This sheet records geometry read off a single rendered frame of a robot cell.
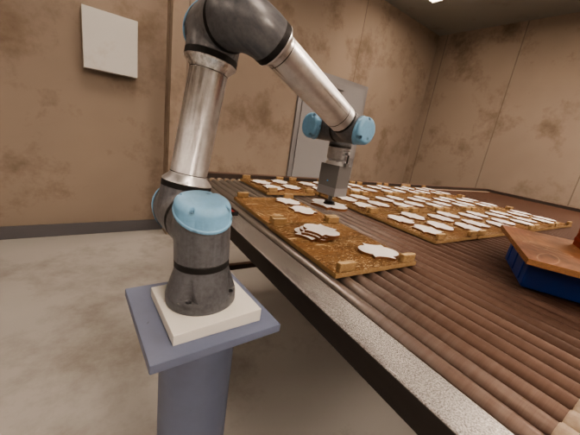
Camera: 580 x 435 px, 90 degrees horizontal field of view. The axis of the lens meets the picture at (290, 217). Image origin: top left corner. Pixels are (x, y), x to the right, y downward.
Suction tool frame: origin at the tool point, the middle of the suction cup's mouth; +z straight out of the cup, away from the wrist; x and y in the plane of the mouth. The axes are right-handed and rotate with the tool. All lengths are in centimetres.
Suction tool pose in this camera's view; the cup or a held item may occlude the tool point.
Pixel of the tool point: (328, 206)
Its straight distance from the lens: 104.6
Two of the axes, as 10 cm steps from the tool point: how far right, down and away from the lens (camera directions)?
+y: -6.2, -3.0, 7.2
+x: -7.7, 0.6, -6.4
